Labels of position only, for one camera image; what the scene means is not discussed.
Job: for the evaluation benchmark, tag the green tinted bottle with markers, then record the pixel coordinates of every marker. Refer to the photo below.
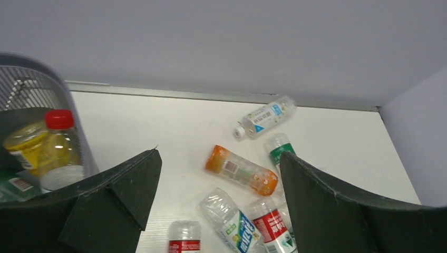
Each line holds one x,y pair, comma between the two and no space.
15,189

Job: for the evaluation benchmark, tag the clear bottle red teal label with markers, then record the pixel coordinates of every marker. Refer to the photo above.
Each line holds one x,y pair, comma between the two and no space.
184,237

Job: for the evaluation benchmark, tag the yellow juice bottle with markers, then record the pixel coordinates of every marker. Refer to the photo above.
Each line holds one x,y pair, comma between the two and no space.
25,143

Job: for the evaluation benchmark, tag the clear bottle blue green label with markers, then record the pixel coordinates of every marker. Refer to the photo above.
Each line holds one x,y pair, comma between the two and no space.
231,225

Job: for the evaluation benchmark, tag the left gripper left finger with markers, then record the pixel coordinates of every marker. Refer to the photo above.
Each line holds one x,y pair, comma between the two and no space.
103,213

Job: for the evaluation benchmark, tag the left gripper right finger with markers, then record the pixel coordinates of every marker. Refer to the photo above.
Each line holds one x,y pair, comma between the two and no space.
330,215

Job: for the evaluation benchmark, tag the grey mesh waste bin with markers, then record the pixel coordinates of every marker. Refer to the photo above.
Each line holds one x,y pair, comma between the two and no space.
29,89

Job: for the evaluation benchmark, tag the clear bottle white blue label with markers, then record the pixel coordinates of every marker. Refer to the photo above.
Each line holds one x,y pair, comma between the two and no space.
265,118

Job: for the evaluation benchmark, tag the clear bottle green white label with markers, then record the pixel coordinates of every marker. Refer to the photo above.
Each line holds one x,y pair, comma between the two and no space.
276,145

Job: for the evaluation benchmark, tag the orange tinted bottle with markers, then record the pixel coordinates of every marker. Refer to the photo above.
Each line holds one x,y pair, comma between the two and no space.
226,164

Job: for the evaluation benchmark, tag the clear bottle red white label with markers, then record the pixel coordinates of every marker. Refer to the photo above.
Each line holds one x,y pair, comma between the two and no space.
273,224

